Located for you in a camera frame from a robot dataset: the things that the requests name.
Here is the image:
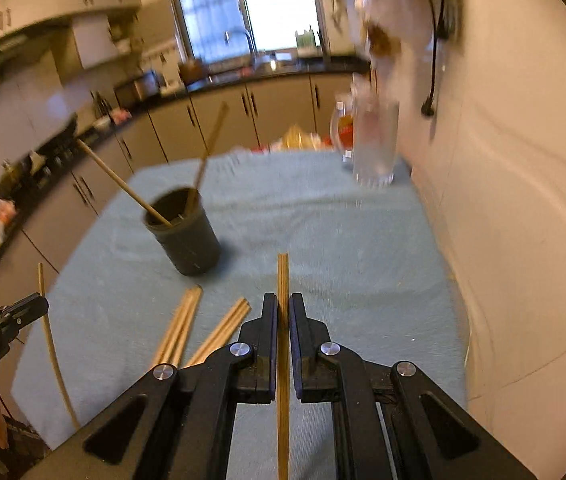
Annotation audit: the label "clear glass mug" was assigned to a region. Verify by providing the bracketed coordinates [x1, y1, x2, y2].
[330, 92, 401, 188]

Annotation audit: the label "blue tablecloth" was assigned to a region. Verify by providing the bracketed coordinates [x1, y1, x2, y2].
[10, 150, 469, 451]

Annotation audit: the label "black wok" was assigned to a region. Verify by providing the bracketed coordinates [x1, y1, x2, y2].
[52, 119, 80, 147]

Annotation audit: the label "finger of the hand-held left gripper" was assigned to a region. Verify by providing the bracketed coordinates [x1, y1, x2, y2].
[0, 293, 50, 335]

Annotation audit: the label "green bottle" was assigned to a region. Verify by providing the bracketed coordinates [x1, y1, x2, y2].
[294, 26, 322, 57]

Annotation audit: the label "metal sink faucet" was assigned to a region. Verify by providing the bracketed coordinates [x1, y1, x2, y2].
[224, 27, 258, 69]

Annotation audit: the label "black power cable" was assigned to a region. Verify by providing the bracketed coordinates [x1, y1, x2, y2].
[420, 0, 453, 117]

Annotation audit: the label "kitchen window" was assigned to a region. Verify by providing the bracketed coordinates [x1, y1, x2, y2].
[167, 0, 325, 62]

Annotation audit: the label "black kitchen countertop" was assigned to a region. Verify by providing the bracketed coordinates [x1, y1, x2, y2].
[0, 55, 371, 211]

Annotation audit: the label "brown cooking pot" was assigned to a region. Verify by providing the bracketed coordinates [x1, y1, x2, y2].
[178, 59, 205, 84]

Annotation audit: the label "yellow plastic bag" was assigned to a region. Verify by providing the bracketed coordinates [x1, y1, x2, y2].
[282, 125, 325, 152]

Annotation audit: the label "wooden chopstick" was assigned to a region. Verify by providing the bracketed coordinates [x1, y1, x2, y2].
[163, 286, 200, 366]
[198, 301, 253, 363]
[76, 139, 174, 227]
[185, 101, 230, 213]
[153, 287, 195, 365]
[276, 253, 291, 480]
[37, 262, 82, 430]
[172, 286, 205, 367]
[184, 297, 246, 367]

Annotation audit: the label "black plastic cup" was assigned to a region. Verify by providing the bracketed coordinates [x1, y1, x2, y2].
[144, 187, 222, 277]

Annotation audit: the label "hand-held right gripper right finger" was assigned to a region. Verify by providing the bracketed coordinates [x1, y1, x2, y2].
[289, 292, 536, 480]

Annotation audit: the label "beige lower kitchen cabinets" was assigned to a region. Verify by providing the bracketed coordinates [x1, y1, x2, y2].
[0, 72, 369, 321]

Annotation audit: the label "hanging plastic bags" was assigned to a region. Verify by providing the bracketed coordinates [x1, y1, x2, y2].
[327, 0, 440, 63]

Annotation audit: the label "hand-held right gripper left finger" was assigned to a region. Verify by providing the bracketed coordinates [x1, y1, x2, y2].
[23, 292, 280, 480]

